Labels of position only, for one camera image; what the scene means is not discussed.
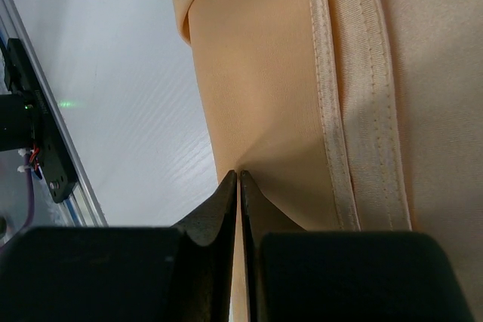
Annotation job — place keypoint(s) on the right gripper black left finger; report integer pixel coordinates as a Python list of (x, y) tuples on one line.
[(177, 273)]

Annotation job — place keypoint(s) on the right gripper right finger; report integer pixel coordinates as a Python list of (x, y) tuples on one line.
[(296, 275)]

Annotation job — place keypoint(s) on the peach satin napkin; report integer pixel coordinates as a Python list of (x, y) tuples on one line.
[(355, 115)]

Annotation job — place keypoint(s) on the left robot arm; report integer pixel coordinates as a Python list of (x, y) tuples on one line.
[(116, 69)]

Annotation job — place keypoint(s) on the aluminium front rail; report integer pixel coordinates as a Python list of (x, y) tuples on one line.
[(82, 204)]

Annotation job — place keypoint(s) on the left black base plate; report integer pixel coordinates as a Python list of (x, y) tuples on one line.
[(27, 121)]

